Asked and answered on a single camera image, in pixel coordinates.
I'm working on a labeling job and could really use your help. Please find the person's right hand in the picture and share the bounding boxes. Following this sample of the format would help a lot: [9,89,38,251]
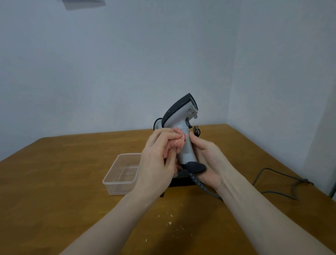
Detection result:
[189,131,232,191]

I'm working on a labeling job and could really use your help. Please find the person's left hand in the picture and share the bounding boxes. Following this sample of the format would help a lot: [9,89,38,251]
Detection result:
[130,128,187,200]

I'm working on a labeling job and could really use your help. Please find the pink cleaning cloth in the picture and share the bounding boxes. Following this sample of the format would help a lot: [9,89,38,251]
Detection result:
[162,127,188,176]

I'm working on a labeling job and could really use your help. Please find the grey and black barcode scanner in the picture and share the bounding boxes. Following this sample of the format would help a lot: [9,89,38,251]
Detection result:
[161,93,207,174]

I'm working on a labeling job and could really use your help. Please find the person's left forearm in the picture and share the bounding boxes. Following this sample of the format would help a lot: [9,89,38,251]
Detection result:
[60,191,162,255]

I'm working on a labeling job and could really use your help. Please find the person's right forearm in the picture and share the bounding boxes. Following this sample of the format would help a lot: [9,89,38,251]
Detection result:
[216,170,336,255]

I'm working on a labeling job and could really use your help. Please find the black scanner stand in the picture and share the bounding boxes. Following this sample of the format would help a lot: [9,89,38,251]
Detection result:
[153,117,201,198]

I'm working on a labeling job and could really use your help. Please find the clear plastic container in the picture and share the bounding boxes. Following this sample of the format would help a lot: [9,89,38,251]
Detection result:
[102,153,142,196]

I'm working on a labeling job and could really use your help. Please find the scattered pale crumbs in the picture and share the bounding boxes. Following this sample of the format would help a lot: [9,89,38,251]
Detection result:
[144,206,184,243]

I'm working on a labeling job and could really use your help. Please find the dark grey scanner cable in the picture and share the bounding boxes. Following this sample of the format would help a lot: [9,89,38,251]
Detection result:
[188,168,314,202]

